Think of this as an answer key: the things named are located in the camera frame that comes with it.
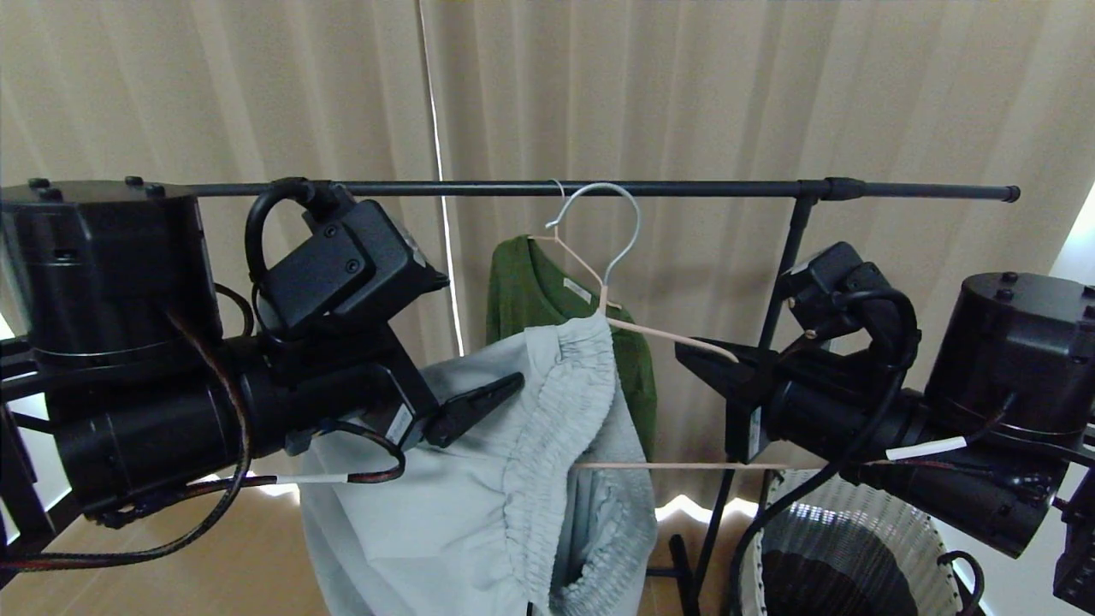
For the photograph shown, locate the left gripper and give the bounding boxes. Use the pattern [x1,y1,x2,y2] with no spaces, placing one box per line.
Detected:
[214,345,526,469]

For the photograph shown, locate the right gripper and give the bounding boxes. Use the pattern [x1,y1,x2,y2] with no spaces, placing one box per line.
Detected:
[724,346,932,469]

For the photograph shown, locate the pale grey garment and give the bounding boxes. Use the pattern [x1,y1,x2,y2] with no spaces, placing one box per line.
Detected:
[298,312,660,616]

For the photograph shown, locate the green printed t-shirt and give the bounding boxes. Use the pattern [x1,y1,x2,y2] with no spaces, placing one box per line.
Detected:
[485,235,659,460]

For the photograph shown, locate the pink clothes hanger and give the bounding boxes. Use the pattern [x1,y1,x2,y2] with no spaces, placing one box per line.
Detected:
[528,178,623,311]
[544,182,790,471]

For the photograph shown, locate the white laundry basket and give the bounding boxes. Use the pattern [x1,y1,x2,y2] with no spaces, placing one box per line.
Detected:
[738,468,986,616]

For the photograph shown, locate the black clothes rack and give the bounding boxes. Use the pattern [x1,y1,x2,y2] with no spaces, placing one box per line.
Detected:
[184,175,1021,616]

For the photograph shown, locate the beige curtain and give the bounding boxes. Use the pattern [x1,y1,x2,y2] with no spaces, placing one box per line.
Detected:
[0,0,1095,518]

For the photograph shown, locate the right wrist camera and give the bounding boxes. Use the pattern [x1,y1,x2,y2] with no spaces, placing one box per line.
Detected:
[781,241,922,364]

